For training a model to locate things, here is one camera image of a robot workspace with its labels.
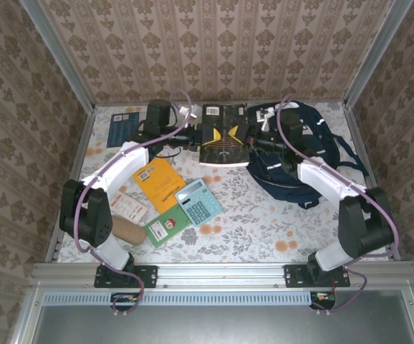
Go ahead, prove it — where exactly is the black yellow book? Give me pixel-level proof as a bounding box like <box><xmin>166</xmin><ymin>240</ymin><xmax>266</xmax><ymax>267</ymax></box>
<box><xmin>198</xmin><ymin>103</ymin><xmax>251</xmax><ymax>168</ymax></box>

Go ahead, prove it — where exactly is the blue book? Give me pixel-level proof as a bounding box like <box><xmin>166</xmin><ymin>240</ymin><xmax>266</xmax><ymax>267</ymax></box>
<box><xmin>106</xmin><ymin>112</ymin><xmax>140</xmax><ymax>148</ymax></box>

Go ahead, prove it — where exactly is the orange notebook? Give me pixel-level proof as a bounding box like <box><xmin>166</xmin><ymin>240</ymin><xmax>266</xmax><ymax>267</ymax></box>
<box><xmin>132</xmin><ymin>158</ymin><xmax>187</xmax><ymax>215</ymax></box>

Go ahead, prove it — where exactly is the teal calculator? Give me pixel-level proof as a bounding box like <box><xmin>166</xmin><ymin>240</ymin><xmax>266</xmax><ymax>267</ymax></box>
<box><xmin>175</xmin><ymin>178</ymin><xmax>224</xmax><ymax>226</ymax></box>

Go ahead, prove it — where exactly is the navy blue backpack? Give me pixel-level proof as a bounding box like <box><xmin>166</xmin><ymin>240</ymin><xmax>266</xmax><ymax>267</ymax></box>
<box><xmin>246</xmin><ymin>101</ymin><xmax>369</xmax><ymax>211</ymax></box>

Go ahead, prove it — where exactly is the green notebook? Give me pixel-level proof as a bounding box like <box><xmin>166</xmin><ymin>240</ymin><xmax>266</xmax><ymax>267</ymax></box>
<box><xmin>143</xmin><ymin>207</ymin><xmax>193</xmax><ymax>249</ymax></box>

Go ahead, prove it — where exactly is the white red printed packet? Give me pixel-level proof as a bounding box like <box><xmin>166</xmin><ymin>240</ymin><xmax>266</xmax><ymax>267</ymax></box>
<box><xmin>110</xmin><ymin>191</ymin><xmax>150</xmax><ymax>226</ymax></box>

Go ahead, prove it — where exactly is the brown fabric pencil case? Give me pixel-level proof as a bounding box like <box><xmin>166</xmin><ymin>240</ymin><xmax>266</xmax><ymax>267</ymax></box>
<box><xmin>112</xmin><ymin>214</ymin><xmax>147</xmax><ymax>247</ymax></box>

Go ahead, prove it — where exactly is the floral tablecloth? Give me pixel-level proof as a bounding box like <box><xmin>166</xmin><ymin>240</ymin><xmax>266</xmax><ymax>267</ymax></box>
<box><xmin>56</xmin><ymin>102</ymin><xmax>390</xmax><ymax>264</ymax></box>

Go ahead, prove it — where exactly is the grey metal shelf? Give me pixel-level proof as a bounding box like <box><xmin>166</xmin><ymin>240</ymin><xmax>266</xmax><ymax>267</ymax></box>
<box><xmin>31</xmin><ymin>304</ymin><xmax>414</xmax><ymax>344</ymax></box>

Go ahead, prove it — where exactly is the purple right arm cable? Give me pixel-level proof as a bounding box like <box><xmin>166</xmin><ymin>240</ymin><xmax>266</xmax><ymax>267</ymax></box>
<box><xmin>276</xmin><ymin>95</ymin><xmax>401</xmax><ymax>316</ymax></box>

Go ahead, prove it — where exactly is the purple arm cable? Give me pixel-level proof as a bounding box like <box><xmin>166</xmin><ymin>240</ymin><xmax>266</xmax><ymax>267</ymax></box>
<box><xmin>74</xmin><ymin>88</ymin><xmax>193</xmax><ymax>318</ymax></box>
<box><xmin>276</xmin><ymin>95</ymin><xmax>401</xmax><ymax>316</ymax></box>

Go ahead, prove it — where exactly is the aluminium table back rail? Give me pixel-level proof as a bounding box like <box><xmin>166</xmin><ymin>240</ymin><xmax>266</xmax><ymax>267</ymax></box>
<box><xmin>94</xmin><ymin>99</ymin><xmax>347</xmax><ymax>108</ymax></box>

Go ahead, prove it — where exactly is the aluminium table side rail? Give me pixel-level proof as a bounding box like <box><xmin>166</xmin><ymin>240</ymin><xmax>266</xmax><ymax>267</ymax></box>
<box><xmin>342</xmin><ymin>102</ymin><xmax>402</xmax><ymax>262</ymax></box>
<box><xmin>44</xmin><ymin>107</ymin><xmax>97</xmax><ymax>264</ymax></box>

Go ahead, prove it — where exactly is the aluminium frame post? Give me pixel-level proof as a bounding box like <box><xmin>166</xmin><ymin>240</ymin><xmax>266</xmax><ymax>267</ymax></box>
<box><xmin>343</xmin><ymin>0</ymin><xmax>414</xmax><ymax>108</ymax></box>
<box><xmin>19</xmin><ymin>0</ymin><xmax>97</xmax><ymax>115</ymax></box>

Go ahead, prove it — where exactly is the aluminium mounting rail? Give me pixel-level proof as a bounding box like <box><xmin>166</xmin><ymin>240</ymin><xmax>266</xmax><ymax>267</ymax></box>
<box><xmin>30</xmin><ymin>261</ymin><xmax>414</xmax><ymax>290</ymax></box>

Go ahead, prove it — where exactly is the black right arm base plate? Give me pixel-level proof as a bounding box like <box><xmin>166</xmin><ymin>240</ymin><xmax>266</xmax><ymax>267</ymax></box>
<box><xmin>284</xmin><ymin>264</ymin><xmax>351</xmax><ymax>289</ymax></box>

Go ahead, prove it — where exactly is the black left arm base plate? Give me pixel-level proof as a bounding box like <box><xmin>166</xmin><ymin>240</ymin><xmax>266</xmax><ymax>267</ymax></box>
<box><xmin>94</xmin><ymin>264</ymin><xmax>158</xmax><ymax>289</ymax></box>

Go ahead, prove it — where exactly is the blue slotted cable duct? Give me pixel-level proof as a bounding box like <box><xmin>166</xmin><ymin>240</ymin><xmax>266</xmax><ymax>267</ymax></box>
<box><xmin>43</xmin><ymin>290</ymin><xmax>319</xmax><ymax>307</ymax></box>

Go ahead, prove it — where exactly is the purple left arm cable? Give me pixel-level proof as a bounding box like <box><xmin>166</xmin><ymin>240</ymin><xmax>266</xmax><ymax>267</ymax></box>
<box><xmin>74</xmin><ymin>88</ymin><xmax>193</xmax><ymax>318</ymax></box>

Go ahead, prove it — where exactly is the black cable connector box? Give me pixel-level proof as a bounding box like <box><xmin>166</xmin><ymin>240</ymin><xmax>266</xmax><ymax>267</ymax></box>
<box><xmin>309</xmin><ymin>292</ymin><xmax>337</xmax><ymax>311</ymax></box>
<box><xmin>110</xmin><ymin>292</ymin><xmax>140</xmax><ymax>312</ymax></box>

